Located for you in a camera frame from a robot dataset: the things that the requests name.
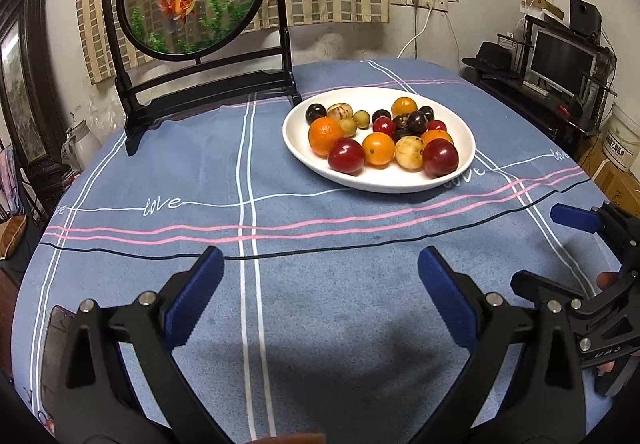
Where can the dark red tomato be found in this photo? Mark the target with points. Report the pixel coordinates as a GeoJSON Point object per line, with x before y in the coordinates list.
{"type": "Point", "coordinates": [346, 156]}
{"type": "Point", "coordinates": [441, 158]}

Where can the yellow speckled fruit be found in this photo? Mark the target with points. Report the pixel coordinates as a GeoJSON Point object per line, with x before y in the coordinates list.
{"type": "Point", "coordinates": [409, 153]}

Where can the dark framed painting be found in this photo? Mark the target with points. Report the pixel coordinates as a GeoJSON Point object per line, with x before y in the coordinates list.
{"type": "Point", "coordinates": [20, 89]}

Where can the blue checked tablecloth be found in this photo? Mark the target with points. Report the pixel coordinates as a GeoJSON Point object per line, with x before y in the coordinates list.
{"type": "Point", "coordinates": [300, 224]}

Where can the small tan fruit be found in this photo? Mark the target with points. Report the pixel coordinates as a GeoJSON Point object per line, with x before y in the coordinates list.
{"type": "Point", "coordinates": [348, 126]}

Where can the white jug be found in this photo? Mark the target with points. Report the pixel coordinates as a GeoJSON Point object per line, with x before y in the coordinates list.
{"type": "Point", "coordinates": [82, 146]}

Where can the large cardboard box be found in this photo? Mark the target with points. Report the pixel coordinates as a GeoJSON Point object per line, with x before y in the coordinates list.
{"type": "Point", "coordinates": [617, 181]}

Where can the dark purple tomato bottom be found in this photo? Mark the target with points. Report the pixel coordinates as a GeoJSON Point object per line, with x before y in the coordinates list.
{"type": "Point", "coordinates": [417, 122]}

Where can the black hat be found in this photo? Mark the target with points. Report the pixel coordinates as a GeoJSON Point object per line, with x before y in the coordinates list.
{"type": "Point", "coordinates": [492, 59]}

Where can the dark smartphone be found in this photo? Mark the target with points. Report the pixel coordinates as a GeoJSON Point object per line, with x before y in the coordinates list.
{"type": "Point", "coordinates": [56, 329]}

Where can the dark brown speckled fruit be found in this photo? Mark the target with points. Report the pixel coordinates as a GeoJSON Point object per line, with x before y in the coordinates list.
{"type": "Point", "coordinates": [400, 120]}

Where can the small green fruit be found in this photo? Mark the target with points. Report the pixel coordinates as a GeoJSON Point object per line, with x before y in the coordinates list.
{"type": "Point", "coordinates": [361, 117]}

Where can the brown cushion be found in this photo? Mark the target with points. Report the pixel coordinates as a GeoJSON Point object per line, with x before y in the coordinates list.
{"type": "Point", "coordinates": [12, 236]}

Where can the dark red tomato right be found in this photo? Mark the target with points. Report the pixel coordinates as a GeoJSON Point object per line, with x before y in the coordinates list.
{"type": "Point", "coordinates": [441, 158]}

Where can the person's right hand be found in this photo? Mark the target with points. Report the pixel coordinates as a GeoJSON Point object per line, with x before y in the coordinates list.
{"type": "Point", "coordinates": [607, 280]}

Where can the orange round fruit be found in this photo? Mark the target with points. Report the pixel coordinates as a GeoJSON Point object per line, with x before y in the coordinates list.
{"type": "Point", "coordinates": [436, 136]}
{"type": "Point", "coordinates": [378, 149]}

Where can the yellow-orange round fruit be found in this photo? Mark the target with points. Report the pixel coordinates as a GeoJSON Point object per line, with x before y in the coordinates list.
{"type": "Point", "coordinates": [404, 106]}

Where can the computer monitor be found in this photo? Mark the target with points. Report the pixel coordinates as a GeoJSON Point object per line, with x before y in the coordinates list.
{"type": "Point", "coordinates": [562, 61]}

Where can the dark purple plum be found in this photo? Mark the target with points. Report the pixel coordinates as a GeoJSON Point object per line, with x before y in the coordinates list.
{"type": "Point", "coordinates": [427, 111]}
{"type": "Point", "coordinates": [401, 134]}
{"type": "Point", "coordinates": [381, 114]}
{"type": "Point", "coordinates": [316, 112]}

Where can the white plastic bucket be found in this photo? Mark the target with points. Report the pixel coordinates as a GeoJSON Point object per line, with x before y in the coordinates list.
{"type": "Point", "coordinates": [622, 134]}

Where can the small flat cardboard box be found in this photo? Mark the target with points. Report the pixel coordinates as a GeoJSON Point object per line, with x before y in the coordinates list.
{"type": "Point", "coordinates": [542, 6]}

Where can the dark red tomato left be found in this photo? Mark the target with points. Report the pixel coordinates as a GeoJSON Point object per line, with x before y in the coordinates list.
{"type": "Point", "coordinates": [346, 156]}

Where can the black desk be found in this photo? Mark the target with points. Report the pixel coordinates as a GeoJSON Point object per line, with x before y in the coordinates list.
{"type": "Point", "coordinates": [540, 109]}

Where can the beige speckled fruit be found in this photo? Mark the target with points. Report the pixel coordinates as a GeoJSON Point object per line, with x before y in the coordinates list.
{"type": "Point", "coordinates": [340, 112]}

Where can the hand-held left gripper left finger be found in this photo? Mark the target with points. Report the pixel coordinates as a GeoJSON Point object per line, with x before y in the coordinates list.
{"type": "Point", "coordinates": [195, 294]}

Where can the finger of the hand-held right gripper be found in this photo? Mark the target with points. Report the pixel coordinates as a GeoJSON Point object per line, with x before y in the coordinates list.
{"type": "Point", "coordinates": [575, 218]}
{"type": "Point", "coordinates": [545, 290]}

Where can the black speaker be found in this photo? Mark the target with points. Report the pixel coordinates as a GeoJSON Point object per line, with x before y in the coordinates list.
{"type": "Point", "coordinates": [585, 16]}

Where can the white plate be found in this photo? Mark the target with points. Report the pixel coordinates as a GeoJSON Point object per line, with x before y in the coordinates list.
{"type": "Point", "coordinates": [307, 156]}

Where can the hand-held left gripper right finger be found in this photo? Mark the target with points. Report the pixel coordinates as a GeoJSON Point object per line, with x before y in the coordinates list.
{"type": "Point", "coordinates": [445, 294]}

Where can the orange tomato left on plate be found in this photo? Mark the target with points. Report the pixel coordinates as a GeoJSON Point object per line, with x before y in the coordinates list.
{"type": "Point", "coordinates": [324, 134]}

